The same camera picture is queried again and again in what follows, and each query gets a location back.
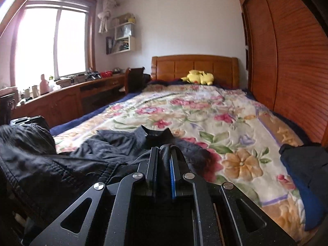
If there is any white wall shelf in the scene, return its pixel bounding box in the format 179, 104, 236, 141
106, 22, 136, 55

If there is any floral blanket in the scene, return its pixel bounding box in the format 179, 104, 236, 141
51, 84, 308, 239

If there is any dark blue cloth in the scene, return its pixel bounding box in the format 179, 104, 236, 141
279, 143, 328, 232

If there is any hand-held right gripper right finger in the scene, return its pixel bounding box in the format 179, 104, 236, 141
164, 146, 298, 246

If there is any yellow plush toy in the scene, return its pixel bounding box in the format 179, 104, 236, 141
181, 70, 215, 85

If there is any wooden desk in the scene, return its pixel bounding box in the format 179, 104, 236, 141
10, 72, 128, 129

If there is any pink bottle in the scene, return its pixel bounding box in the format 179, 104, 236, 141
39, 74, 50, 95

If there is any dark navy jacket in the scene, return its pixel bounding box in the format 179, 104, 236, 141
0, 123, 208, 239

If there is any wooden framed window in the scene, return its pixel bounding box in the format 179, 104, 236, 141
0, 0, 97, 88

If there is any wooden louvered wardrobe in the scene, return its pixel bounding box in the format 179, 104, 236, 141
237, 0, 328, 144

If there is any tied cream curtain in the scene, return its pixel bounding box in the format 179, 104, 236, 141
97, 0, 120, 33

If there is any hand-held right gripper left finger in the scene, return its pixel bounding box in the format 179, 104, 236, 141
29, 147, 159, 246

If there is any wooden bed headboard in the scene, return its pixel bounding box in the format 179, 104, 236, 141
151, 55, 239, 89

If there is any wooden chair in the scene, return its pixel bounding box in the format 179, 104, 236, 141
124, 67, 150, 94

